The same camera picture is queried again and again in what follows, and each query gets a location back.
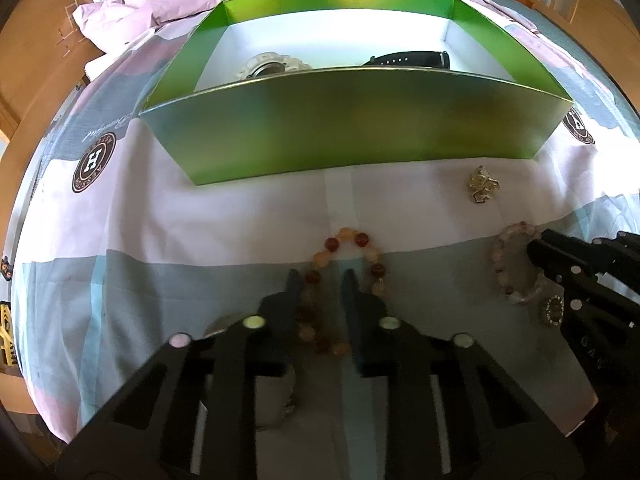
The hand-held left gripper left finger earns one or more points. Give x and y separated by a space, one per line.
295 292

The wooden footboard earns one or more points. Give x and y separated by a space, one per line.
590 5

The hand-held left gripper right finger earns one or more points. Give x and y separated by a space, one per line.
350 295

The green cardboard box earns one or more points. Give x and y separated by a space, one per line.
350 125

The gold brooch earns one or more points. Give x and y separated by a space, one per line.
483 185

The white chunky wristwatch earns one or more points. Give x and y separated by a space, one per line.
270 66

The black wristwatch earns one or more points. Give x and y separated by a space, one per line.
415 59

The wooden headboard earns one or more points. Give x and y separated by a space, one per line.
40 60

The yellow toy vehicle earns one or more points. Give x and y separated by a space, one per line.
7 335

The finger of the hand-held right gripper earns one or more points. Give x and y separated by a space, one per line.
550 260
615 255

